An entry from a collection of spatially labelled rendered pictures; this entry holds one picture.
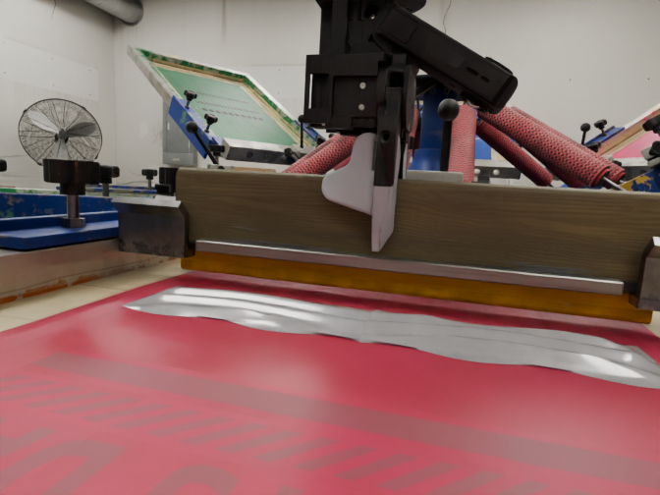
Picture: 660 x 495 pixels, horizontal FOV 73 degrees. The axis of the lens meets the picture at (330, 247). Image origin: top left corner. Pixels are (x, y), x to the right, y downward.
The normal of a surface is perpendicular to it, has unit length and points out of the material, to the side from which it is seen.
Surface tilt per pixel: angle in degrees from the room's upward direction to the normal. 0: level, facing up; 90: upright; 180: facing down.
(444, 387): 0
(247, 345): 0
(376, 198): 102
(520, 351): 33
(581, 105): 90
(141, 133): 90
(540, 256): 90
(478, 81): 92
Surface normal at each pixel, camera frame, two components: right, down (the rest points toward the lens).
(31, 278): 0.96, 0.09
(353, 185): -0.25, -0.01
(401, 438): 0.06, -0.99
